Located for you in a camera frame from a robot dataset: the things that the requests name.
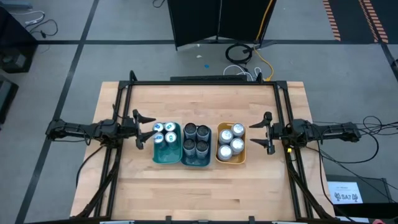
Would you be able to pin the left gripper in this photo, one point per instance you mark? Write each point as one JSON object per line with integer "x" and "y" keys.
{"x": 137, "y": 129}

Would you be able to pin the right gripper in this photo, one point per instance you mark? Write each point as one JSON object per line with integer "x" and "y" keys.
{"x": 270, "y": 133}

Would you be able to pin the Spindrift lemon sparkling water can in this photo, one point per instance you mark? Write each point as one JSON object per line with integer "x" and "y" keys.
{"x": 238, "y": 129}
{"x": 226, "y": 136}
{"x": 237, "y": 144}
{"x": 224, "y": 152}

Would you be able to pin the yellow plastic bin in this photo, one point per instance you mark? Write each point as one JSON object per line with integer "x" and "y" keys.
{"x": 237, "y": 159}

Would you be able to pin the teal green plastic bin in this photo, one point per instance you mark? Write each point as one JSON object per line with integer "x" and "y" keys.
{"x": 166, "y": 157}

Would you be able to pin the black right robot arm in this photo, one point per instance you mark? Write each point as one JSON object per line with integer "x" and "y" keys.
{"x": 323, "y": 131}

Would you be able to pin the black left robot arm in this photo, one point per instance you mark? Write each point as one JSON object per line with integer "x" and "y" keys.
{"x": 93, "y": 130}

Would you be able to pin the dark blue plastic bin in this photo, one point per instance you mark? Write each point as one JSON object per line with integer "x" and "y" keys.
{"x": 196, "y": 162}

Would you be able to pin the white SA7 sign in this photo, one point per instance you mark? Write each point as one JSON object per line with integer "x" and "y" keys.
{"x": 345, "y": 188}

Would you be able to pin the black folding room divider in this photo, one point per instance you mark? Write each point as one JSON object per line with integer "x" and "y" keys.
{"x": 199, "y": 21}

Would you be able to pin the black cabinet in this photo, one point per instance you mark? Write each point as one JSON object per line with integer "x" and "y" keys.
{"x": 376, "y": 199}

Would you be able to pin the black case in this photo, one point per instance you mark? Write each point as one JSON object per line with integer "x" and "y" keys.
{"x": 6, "y": 99}

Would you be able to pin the black orange-striped floor mat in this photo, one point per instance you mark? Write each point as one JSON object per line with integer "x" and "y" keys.
{"x": 351, "y": 18}

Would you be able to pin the black desk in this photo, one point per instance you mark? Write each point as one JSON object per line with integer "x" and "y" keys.
{"x": 12, "y": 34}

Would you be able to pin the black metal table frame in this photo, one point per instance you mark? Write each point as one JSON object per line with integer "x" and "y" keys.
{"x": 202, "y": 83}

